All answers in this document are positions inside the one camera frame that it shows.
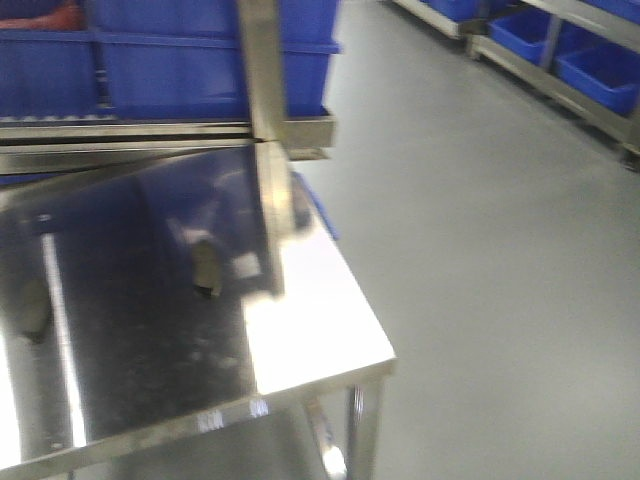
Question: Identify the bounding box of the grey brake pad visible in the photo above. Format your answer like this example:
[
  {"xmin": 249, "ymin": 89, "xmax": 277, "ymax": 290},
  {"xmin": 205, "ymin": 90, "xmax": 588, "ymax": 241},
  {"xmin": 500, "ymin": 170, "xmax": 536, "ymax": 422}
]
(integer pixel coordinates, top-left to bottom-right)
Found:
[
  {"xmin": 190, "ymin": 240, "xmax": 222, "ymax": 298},
  {"xmin": 17, "ymin": 278, "xmax": 52, "ymax": 343}
]

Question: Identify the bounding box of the right blue plastic bin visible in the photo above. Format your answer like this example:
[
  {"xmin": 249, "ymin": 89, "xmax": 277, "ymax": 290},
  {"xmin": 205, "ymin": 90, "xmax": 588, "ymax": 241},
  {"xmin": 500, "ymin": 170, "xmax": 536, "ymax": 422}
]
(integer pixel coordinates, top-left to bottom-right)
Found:
[{"xmin": 89, "ymin": 1, "xmax": 341, "ymax": 119}]

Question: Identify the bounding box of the blue plastic bin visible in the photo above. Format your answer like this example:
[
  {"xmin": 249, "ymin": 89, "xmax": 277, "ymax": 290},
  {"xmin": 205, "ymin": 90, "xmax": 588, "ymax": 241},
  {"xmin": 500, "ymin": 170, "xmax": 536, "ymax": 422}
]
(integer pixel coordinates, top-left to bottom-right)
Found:
[
  {"xmin": 1, "ymin": 1, "xmax": 99, "ymax": 118},
  {"xmin": 89, "ymin": 1, "xmax": 341, "ymax": 119}
]

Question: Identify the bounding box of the background blue bin far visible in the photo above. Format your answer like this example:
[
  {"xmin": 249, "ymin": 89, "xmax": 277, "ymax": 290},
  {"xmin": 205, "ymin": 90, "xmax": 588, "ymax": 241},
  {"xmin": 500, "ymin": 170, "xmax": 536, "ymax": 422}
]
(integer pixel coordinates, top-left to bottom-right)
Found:
[{"xmin": 488, "ymin": 8, "xmax": 551, "ymax": 65}]

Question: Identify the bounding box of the background blue bin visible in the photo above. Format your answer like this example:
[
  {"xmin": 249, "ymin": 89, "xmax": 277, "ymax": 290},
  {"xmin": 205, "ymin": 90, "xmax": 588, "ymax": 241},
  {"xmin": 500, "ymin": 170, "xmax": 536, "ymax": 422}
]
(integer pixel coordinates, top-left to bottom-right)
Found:
[
  {"xmin": 488, "ymin": 8, "xmax": 551, "ymax": 65},
  {"xmin": 556, "ymin": 43, "xmax": 639, "ymax": 117}
]

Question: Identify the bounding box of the left blue plastic bin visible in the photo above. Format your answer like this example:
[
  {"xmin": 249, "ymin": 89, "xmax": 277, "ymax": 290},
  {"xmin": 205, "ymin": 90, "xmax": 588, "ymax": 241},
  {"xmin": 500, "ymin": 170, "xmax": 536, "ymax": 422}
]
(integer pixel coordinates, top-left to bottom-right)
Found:
[{"xmin": 1, "ymin": 1, "xmax": 99, "ymax": 118}]

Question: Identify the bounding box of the background steel shelf rack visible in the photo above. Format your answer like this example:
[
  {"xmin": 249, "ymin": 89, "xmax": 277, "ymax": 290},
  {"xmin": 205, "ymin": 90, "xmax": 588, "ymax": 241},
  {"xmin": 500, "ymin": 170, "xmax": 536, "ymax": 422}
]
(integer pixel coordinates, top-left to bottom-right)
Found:
[{"xmin": 397, "ymin": 1, "xmax": 639, "ymax": 171}]

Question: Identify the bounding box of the background blue bin near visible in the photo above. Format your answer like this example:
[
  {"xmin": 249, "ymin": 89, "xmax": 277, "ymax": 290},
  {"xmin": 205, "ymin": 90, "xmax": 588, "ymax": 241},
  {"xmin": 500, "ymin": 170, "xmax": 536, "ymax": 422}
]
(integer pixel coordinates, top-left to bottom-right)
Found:
[{"xmin": 556, "ymin": 43, "xmax": 639, "ymax": 117}]

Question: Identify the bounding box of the red plastic bag right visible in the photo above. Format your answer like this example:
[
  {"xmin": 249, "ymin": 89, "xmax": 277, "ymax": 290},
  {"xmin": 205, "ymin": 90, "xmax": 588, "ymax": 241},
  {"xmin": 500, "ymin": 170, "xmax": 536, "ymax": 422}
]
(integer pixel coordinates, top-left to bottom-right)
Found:
[{"xmin": 1, "ymin": 1, "xmax": 85, "ymax": 31}]

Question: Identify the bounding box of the steel roller rack frame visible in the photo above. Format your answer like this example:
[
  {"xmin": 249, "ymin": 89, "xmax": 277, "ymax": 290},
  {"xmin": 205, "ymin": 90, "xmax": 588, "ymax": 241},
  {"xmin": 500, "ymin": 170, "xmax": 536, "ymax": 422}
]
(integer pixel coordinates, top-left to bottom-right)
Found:
[{"xmin": 0, "ymin": 0, "xmax": 337, "ymax": 174}]

